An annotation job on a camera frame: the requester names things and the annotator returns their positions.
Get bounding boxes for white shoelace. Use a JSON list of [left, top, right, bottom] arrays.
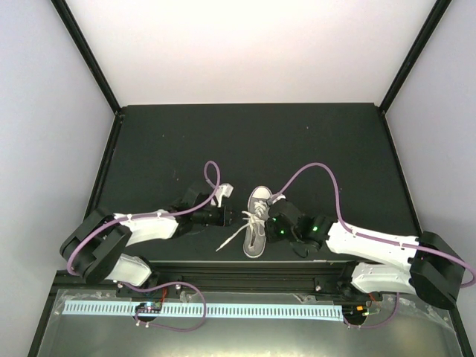
[[216, 200, 268, 259]]

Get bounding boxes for grey canvas sneaker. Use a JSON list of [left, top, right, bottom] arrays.
[[243, 186, 271, 259]]

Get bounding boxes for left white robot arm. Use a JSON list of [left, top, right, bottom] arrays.
[[59, 183, 234, 297]]

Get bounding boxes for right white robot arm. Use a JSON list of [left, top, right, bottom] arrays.
[[265, 199, 464, 310]]

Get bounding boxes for small green circuit board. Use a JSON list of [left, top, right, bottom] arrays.
[[135, 302, 162, 314]]

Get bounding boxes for right small circuit board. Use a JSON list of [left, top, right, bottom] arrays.
[[342, 305, 380, 318]]

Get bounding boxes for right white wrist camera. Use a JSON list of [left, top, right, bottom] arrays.
[[266, 193, 286, 206]]

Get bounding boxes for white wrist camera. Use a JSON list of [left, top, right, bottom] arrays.
[[210, 183, 234, 208], [266, 193, 286, 206]]

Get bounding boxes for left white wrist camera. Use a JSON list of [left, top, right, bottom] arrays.
[[210, 183, 234, 208]]

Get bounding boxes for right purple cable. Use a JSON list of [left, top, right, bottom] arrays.
[[271, 161, 476, 288]]

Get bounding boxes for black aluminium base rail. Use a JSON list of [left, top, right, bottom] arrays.
[[138, 261, 361, 301]]

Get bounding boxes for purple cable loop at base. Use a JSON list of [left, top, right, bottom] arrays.
[[132, 280, 208, 332]]

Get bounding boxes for light blue slotted cable duct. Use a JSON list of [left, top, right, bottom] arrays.
[[62, 300, 344, 322]]

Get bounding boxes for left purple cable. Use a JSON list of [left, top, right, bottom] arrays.
[[66, 160, 221, 276]]

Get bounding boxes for left black frame post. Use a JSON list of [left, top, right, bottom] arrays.
[[51, 0, 121, 115]]

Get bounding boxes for black frame post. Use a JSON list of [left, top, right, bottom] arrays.
[[379, 0, 452, 115], [51, 0, 121, 115]]

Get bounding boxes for right black frame post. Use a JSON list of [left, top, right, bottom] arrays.
[[379, 0, 452, 115]]

